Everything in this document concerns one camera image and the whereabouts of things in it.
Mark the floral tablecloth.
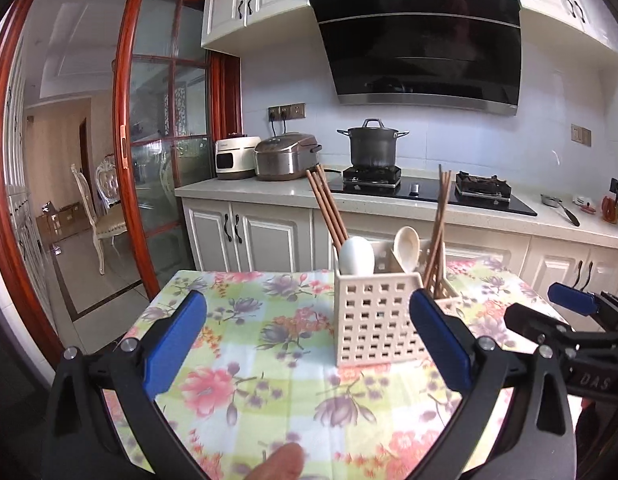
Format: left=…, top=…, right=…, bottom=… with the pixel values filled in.
left=101, top=254, right=586, bottom=480

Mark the black range hood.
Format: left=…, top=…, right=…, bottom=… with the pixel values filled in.
left=309, top=0, right=522, bottom=116

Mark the red framed glass door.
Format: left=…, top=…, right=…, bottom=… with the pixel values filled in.
left=0, top=0, right=241, bottom=366

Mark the brown wooden chopstick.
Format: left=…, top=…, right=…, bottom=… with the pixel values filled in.
left=307, top=165, right=348, bottom=252
left=306, top=170, right=341, bottom=254
left=423, top=165, right=447, bottom=289
left=317, top=164, right=348, bottom=243
left=431, top=170, right=452, bottom=298

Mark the wall power socket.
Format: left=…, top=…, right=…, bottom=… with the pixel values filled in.
left=268, top=103, right=306, bottom=122

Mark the silver pressure cooker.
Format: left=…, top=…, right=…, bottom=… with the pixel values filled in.
left=254, top=132, right=322, bottom=181

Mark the person's hand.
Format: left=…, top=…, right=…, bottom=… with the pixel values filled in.
left=245, top=442, right=305, bottom=480

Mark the dark stock pot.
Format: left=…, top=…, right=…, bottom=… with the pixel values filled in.
left=337, top=118, right=409, bottom=168

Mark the red jar on counter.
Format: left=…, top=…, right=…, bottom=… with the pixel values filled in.
left=601, top=178, right=618, bottom=224

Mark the white rice cooker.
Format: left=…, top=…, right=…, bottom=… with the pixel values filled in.
left=215, top=136, right=261, bottom=180

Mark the black gas stove top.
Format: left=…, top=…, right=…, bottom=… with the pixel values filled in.
left=329, top=166, right=537, bottom=217

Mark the white perforated utensil basket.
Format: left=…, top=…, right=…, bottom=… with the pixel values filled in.
left=331, top=237, right=471, bottom=368

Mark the small metal ladle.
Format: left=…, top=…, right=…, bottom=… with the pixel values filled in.
left=540, top=194, right=581, bottom=226

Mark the wall light switch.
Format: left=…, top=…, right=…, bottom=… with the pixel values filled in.
left=570, top=124, right=592, bottom=148

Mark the white ceramic spoon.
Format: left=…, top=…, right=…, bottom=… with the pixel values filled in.
left=338, top=236, right=375, bottom=276
left=393, top=226, right=421, bottom=272

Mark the white dining chair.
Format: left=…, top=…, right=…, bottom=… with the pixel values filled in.
left=69, top=153, right=128, bottom=276

